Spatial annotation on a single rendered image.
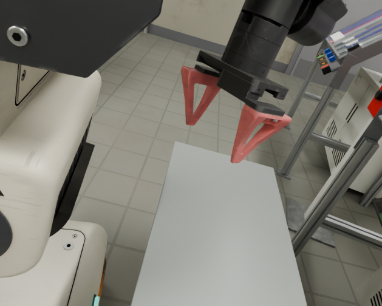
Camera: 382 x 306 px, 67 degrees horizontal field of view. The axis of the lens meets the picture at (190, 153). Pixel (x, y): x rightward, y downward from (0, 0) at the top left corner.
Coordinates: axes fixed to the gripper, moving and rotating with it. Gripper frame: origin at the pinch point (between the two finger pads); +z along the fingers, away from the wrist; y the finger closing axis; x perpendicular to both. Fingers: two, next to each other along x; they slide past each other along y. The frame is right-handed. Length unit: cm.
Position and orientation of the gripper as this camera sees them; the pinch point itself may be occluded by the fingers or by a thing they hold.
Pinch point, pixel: (212, 136)
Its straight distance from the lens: 37.7
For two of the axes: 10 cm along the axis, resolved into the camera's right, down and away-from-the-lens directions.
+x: -7.5, -0.2, -6.6
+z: -3.6, 8.5, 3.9
